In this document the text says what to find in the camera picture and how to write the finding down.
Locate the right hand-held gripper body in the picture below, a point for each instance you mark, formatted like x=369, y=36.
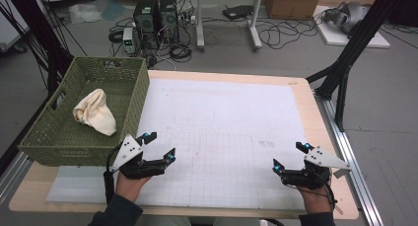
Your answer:
x=320, y=157

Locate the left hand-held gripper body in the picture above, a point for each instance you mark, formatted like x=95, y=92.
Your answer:
x=129, y=150

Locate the cream cloth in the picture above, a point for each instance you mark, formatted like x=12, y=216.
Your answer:
x=97, y=112

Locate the green woven basket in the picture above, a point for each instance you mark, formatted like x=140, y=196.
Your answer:
x=59, y=140

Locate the person's left hand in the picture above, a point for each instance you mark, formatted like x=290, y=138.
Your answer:
x=128, y=188

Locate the person's right hand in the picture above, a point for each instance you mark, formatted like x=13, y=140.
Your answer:
x=317, y=201

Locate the grey tape piece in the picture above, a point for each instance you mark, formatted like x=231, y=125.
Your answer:
x=339, y=173

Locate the small wooden stick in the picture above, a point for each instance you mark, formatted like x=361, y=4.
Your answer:
x=338, y=209

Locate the white grid mat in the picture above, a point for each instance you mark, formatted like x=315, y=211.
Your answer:
x=217, y=120

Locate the grey power supply unit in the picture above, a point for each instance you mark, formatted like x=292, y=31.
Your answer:
x=128, y=40

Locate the white floor board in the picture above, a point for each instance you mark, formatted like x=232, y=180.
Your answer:
x=335, y=37

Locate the large black computer tower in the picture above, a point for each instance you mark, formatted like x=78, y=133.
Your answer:
x=146, y=18

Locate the small black computer tower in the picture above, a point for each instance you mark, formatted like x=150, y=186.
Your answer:
x=169, y=18

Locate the white power strip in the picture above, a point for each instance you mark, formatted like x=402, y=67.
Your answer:
x=188, y=19

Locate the white desk leg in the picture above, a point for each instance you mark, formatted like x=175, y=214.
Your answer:
x=254, y=22
x=200, y=22

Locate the grey headset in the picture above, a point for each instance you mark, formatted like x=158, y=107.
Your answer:
x=348, y=15

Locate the clear plastic bag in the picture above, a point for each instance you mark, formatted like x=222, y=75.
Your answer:
x=84, y=13

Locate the large cardboard box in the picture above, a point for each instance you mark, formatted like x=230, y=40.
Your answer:
x=292, y=4

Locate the flat black device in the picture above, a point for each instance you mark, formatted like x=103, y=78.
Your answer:
x=237, y=12

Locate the white cabinet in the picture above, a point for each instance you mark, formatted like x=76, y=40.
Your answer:
x=10, y=28

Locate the aluminium rail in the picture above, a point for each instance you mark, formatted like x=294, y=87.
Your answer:
x=351, y=153
x=11, y=178

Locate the black frame stand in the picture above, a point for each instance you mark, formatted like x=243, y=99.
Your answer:
x=356, y=38

